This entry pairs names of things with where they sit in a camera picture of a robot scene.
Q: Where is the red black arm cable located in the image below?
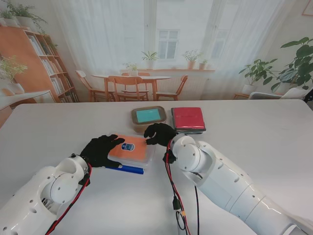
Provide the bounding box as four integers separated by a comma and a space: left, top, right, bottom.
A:
45, 163, 93, 235
165, 144, 200, 235

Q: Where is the black stand clamp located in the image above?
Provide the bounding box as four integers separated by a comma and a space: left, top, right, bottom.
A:
304, 88, 313, 105

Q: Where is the black plastic tray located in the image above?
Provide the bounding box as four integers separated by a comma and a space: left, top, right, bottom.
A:
170, 107, 207, 136

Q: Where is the clear lid with teal label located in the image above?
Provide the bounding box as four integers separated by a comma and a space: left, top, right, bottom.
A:
131, 105, 168, 125

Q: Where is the brown kraft paper container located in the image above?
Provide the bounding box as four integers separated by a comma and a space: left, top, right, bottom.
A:
131, 105, 168, 134

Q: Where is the red black right arm cable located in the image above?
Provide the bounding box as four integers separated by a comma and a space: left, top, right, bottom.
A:
165, 144, 200, 235

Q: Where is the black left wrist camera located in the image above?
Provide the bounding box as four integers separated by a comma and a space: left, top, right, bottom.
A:
78, 174, 91, 187

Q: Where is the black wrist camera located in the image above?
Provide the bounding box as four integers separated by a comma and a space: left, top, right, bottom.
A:
78, 174, 91, 187
163, 151, 177, 164

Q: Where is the clear lid with orange label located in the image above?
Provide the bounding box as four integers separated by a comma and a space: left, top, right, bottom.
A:
107, 133, 149, 163

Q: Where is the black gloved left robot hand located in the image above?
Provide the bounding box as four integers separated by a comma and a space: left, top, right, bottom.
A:
80, 134, 126, 169

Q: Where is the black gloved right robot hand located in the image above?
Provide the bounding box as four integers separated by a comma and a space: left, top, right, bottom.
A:
143, 123, 177, 147

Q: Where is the clear container with blue clips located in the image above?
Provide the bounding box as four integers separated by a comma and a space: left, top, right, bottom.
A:
105, 133, 157, 176

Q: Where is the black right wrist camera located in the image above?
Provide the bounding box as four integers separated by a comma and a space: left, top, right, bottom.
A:
163, 151, 177, 164

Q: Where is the red black left arm cable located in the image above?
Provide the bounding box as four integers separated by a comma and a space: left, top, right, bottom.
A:
45, 163, 93, 235

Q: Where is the printed room backdrop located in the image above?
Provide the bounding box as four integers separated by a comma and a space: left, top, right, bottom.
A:
0, 0, 313, 108

